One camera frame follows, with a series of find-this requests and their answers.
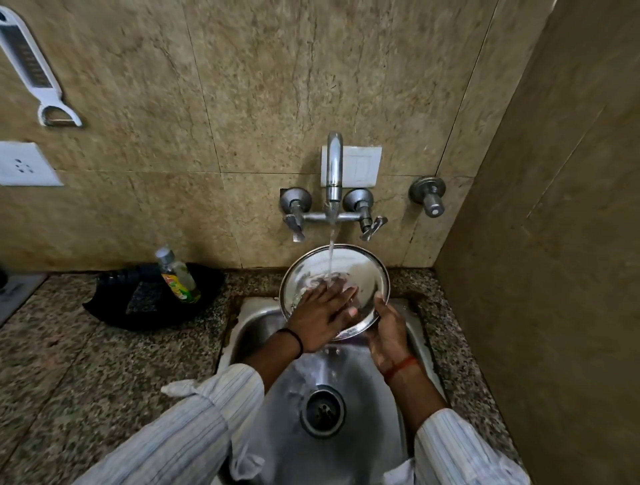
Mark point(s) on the person's left hand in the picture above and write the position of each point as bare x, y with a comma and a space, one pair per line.
317, 320

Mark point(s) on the person's right hand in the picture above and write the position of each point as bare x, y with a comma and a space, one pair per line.
391, 336

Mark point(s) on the person's right thumb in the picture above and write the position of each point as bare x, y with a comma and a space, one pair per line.
382, 307

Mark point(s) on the person's left thumb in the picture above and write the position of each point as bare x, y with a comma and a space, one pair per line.
346, 317

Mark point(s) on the round steel plate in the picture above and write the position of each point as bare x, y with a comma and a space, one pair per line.
362, 272

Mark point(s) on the person's left forearm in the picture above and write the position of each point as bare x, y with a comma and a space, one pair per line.
200, 429

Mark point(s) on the person's right forearm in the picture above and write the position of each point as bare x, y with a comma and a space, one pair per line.
440, 439

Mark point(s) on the black wristband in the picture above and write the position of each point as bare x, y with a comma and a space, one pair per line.
295, 339

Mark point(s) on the stainless steel sink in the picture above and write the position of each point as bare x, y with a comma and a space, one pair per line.
360, 399

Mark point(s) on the sink drain strainer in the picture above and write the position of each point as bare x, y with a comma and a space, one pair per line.
323, 411

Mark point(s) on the dish soap bottle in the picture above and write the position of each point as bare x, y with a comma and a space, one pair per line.
179, 280

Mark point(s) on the black plastic tray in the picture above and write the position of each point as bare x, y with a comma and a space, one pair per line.
130, 305

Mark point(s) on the grey flat board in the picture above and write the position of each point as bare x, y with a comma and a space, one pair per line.
17, 295

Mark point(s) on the white peeler grater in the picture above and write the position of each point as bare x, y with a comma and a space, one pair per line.
30, 60

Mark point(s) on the chrome wall valve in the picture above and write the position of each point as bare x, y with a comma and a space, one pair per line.
429, 194

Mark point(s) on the white switch plate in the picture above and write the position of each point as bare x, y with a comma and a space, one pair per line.
364, 166

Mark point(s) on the chrome wall faucet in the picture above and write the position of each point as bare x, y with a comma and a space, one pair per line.
334, 170

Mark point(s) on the white wall socket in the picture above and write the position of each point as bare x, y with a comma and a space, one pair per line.
25, 165

